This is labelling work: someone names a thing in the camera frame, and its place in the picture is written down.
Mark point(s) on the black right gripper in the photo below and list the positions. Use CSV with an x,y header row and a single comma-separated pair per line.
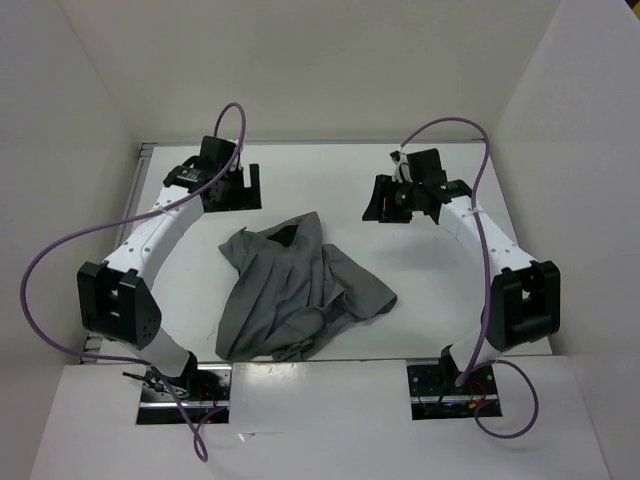
x,y
384,188

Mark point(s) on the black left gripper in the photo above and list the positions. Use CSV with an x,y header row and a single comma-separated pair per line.
x,y
246,198

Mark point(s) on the grey pleated skirt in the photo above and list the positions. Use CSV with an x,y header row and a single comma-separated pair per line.
x,y
294,293

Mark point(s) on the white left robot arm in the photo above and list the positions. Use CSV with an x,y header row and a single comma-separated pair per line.
x,y
173,361

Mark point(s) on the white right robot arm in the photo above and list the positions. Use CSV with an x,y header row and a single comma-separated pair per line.
x,y
522,295

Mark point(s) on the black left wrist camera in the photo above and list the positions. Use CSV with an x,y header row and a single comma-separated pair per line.
x,y
214,153

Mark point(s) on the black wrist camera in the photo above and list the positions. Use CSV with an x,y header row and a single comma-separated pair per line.
x,y
425,168
214,153

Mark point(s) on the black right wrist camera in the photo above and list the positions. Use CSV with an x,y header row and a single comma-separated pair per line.
x,y
425,168

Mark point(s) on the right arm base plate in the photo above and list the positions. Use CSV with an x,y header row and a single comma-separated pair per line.
x,y
431,399

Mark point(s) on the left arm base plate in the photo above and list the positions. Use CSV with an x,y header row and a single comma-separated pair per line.
x,y
209,402

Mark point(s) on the aluminium table frame rail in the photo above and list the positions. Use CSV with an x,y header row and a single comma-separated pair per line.
x,y
115,298

